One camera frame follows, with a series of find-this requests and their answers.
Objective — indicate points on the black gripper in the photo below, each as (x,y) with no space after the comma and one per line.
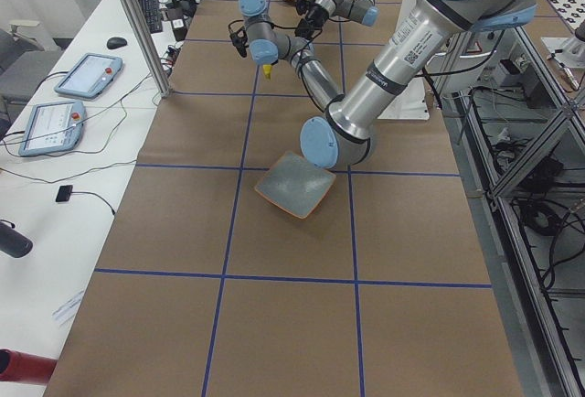
(313,13)
(269,63)

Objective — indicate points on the grey square plate orange rim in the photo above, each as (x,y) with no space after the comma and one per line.
(295,185)

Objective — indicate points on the black keyboard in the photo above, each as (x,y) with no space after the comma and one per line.
(152,15)

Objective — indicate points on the black computer mouse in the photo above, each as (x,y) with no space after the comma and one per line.
(116,42)

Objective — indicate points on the upper teach pendant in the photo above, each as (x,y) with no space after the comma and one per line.
(90,76)

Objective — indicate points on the teach pendant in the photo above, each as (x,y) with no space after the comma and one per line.
(53,128)
(90,76)

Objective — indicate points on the lower teach pendant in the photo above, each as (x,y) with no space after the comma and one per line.
(53,128)

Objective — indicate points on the small black box device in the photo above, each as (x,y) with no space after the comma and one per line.
(64,193)

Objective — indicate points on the black cylinder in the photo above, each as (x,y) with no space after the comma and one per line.
(12,242)

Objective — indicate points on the red cylinder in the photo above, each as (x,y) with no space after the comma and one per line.
(20,367)

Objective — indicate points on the aluminium frame post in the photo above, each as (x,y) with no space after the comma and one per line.
(145,42)

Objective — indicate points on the aluminium side frame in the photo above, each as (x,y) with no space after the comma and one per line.
(519,129)

